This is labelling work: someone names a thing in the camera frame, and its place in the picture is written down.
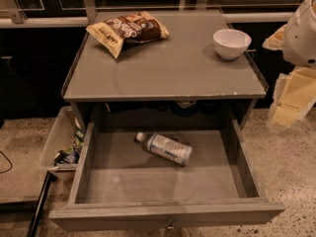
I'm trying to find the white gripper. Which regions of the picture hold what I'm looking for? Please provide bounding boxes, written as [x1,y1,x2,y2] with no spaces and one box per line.
[263,0,316,129]

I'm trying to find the blue label plastic bottle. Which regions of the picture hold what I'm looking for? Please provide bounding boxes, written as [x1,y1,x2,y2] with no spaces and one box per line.
[135,132,193,166]

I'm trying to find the grey cabinet with counter top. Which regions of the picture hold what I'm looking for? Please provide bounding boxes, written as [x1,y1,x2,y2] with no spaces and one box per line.
[62,10,268,124]

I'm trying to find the open grey top drawer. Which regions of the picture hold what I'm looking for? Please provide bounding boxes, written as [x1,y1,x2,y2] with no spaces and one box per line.
[49,119,284,231]

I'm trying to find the white ceramic bowl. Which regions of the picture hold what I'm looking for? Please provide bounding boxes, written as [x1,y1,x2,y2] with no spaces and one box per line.
[213,29,252,60]

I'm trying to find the brown and cream chip bag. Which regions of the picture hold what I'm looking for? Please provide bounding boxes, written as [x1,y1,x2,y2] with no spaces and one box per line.
[86,11,169,58]

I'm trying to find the green snack packets in bin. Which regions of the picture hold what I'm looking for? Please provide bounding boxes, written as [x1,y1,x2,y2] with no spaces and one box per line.
[54,128,85,165]

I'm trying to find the clear plastic bin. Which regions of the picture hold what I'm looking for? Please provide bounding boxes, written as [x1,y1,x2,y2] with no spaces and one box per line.
[40,107,79,181]

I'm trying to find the black bar on floor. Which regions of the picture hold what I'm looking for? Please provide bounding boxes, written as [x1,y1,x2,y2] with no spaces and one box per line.
[27,172,55,237]

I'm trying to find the metal railing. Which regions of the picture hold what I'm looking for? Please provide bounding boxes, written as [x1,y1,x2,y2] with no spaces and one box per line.
[1,0,304,28]

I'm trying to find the black cable on floor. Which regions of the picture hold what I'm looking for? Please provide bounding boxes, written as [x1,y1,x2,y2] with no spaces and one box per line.
[0,150,14,175]

